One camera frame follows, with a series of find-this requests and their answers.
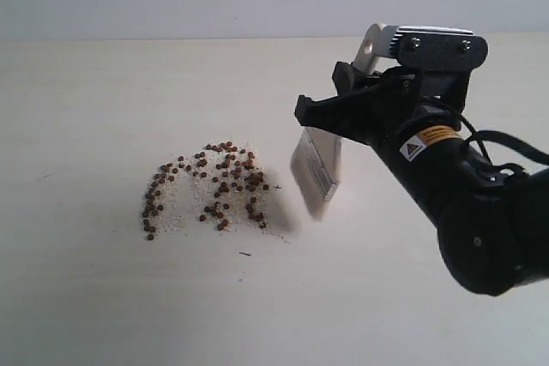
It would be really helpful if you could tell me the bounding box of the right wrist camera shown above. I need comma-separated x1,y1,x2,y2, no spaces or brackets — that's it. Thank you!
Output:
373,25,488,73

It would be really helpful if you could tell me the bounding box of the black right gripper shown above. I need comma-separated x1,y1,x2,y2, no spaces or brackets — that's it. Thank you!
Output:
294,61,469,147

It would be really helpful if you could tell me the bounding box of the white paint brush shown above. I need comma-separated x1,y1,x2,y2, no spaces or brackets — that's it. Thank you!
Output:
290,23,396,220

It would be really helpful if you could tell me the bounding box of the red beans and rice pile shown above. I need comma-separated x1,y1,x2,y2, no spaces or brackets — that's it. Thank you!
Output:
139,141,297,241

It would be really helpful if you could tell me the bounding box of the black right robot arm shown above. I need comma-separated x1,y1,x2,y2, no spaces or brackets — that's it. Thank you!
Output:
294,62,548,297

